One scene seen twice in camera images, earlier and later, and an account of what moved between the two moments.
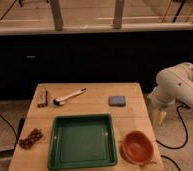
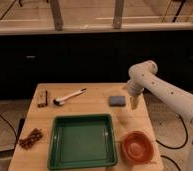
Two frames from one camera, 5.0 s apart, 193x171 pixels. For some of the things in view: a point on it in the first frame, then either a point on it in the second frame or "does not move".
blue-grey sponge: [117, 101] does not move
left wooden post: [58, 20] does not move
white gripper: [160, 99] to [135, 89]
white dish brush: [61, 101] does not move
